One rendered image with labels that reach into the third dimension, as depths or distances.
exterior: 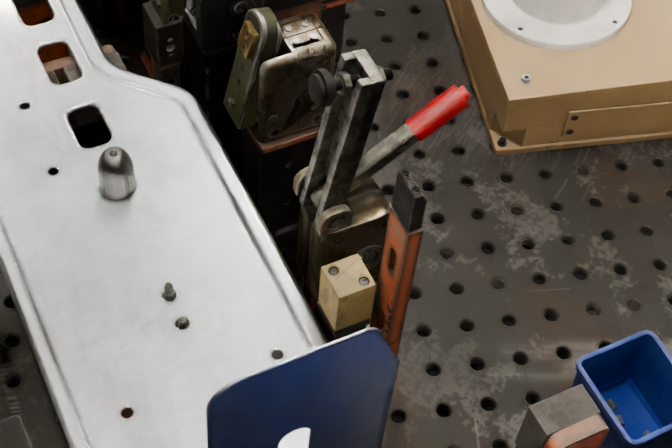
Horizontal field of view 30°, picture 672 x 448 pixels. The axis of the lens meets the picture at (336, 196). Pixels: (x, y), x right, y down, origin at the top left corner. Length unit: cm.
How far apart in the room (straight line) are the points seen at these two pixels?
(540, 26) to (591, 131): 15
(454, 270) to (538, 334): 12
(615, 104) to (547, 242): 19
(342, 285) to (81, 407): 23
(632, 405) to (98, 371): 63
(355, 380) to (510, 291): 77
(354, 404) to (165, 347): 34
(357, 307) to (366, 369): 32
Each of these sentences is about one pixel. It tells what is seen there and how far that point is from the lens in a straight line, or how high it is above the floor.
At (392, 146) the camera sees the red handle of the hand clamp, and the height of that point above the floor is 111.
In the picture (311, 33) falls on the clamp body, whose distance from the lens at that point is 115.
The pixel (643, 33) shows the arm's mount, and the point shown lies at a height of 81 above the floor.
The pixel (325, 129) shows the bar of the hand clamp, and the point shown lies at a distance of 98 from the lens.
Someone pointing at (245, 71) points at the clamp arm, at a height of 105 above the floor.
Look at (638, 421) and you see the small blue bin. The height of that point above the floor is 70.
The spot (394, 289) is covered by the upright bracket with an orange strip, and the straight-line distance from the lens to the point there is 98.
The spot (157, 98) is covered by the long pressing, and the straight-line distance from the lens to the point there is 119.
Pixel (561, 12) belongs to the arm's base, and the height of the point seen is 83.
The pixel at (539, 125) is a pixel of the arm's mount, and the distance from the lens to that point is 154.
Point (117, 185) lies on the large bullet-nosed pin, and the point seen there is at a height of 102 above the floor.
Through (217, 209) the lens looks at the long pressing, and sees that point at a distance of 111.
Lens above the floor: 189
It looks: 53 degrees down
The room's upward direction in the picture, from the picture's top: 6 degrees clockwise
